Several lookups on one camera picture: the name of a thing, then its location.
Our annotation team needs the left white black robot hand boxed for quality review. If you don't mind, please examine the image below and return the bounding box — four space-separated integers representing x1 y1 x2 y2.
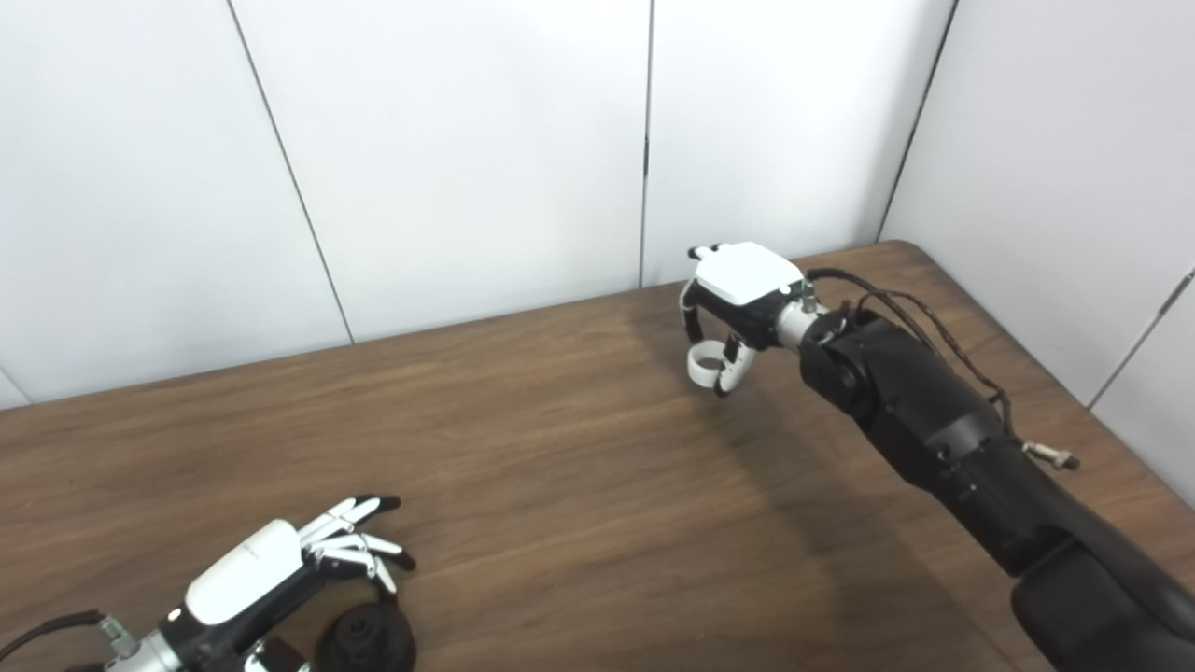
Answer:
154 496 417 672

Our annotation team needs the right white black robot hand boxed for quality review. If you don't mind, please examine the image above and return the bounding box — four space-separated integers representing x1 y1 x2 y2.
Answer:
680 242 806 398

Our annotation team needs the white plastic ring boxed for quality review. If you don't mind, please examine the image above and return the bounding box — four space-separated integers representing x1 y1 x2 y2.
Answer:
688 341 738 388

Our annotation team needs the round black plastic part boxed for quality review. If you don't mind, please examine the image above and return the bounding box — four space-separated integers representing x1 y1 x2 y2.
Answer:
316 602 417 672

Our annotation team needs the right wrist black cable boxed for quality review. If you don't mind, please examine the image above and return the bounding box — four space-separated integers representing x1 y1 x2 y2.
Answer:
805 268 1081 470

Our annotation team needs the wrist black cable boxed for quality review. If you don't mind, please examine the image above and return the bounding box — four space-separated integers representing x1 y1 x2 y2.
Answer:
805 268 1081 470
0 610 127 664

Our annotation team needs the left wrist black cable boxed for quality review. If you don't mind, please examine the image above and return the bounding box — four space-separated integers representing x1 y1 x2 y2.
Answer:
0 610 127 664

